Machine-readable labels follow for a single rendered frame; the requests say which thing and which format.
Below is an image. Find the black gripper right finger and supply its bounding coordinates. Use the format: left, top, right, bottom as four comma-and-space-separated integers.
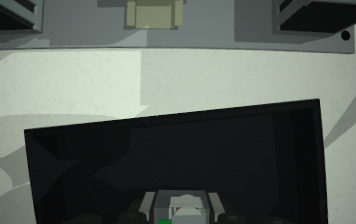
205, 193, 295, 224

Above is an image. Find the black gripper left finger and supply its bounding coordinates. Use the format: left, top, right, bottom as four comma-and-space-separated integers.
61, 192, 158, 224

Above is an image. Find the grey relay panel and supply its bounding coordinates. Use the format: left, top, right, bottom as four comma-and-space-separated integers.
0, 0, 356, 54

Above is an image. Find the black rectangular tray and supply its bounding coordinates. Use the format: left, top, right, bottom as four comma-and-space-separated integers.
24, 99, 328, 224

